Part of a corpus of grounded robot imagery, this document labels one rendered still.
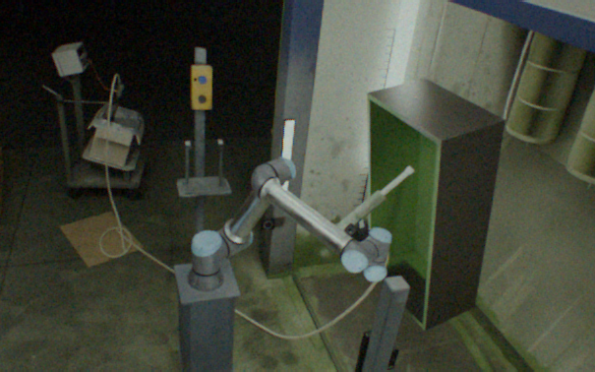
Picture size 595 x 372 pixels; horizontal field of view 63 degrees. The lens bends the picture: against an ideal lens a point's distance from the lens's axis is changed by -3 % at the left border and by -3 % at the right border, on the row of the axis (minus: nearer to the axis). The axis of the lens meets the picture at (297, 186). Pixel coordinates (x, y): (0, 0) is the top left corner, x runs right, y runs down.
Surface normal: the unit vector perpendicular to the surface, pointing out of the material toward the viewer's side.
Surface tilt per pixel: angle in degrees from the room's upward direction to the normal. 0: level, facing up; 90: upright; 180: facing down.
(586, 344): 57
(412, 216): 89
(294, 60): 90
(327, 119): 90
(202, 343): 90
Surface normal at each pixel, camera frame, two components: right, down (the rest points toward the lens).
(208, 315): 0.32, 0.49
